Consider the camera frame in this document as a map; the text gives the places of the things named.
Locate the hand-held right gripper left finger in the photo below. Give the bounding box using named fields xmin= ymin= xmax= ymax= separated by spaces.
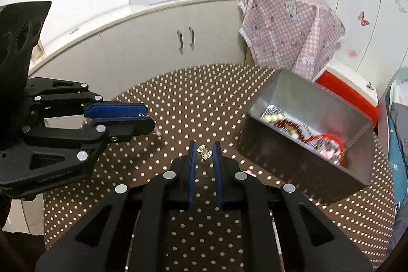
xmin=35 ymin=140 xmax=198 ymax=272

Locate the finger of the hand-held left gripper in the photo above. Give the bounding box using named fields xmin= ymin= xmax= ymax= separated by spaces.
xmin=0 ymin=115 xmax=157 ymax=197
xmin=26 ymin=78 xmax=149 ymax=120

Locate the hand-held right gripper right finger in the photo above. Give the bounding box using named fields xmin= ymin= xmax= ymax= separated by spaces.
xmin=212 ymin=141 xmax=373 ymax=272

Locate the grey metal box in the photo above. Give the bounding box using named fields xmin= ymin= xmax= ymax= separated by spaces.
xmin=237 ymin=69 xmax=375 ymax=186

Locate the cream bead bracelet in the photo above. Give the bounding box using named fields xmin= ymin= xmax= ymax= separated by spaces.
xmin=261 ymin=111 xmax=298 ymax=134

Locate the dark red bead bracelet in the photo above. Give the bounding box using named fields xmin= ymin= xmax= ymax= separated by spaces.
xmin=276 ymin=120 xmax=311 ymax=140

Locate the white low cabinet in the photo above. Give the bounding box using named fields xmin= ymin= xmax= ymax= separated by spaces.
xmin=6 ymin=0 xmax=252 ymax=234

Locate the brown polka dot tablecloth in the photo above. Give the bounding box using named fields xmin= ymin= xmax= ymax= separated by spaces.
xmin=43 ymin=63 xmax=397 ymax=272

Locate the red storage box white lid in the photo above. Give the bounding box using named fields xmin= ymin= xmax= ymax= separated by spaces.
xmin=314 ymin=60 xmax=380 ymax=129

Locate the pink bear print cloth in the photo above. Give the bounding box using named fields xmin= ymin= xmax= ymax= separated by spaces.
xmin=234 ymin=0 xmax=346 ymax=81

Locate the teal bunk bed frame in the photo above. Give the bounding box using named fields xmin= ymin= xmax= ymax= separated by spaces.
xmin=378 ymin=68 xmax=408 ymax=145

